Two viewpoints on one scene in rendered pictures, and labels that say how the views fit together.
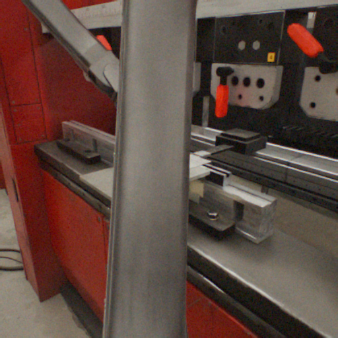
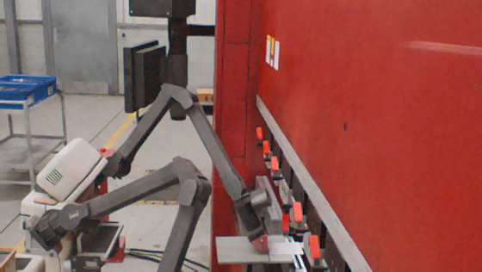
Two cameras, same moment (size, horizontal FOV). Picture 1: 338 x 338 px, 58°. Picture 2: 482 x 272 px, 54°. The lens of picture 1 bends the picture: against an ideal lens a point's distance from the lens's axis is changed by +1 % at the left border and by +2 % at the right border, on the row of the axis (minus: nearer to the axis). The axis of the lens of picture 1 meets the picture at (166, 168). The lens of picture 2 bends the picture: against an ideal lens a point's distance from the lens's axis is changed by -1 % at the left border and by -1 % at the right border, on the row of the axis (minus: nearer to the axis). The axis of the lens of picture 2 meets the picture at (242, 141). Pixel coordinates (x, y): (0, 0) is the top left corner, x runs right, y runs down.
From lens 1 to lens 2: 1.18 m
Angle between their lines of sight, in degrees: 32
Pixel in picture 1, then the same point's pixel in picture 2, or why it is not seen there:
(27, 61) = (239, 126)
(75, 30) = (221, 162)
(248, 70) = not seen: hidden behind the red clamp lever
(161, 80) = (177, 235)
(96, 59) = (227, 180)
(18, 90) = (228, 146)
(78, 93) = not seen: hidden behind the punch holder
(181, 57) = (184, 231)
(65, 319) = not seen: outside the picture
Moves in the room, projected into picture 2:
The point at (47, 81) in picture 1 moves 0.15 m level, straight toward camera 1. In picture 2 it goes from (253, 141) to (246, 150)
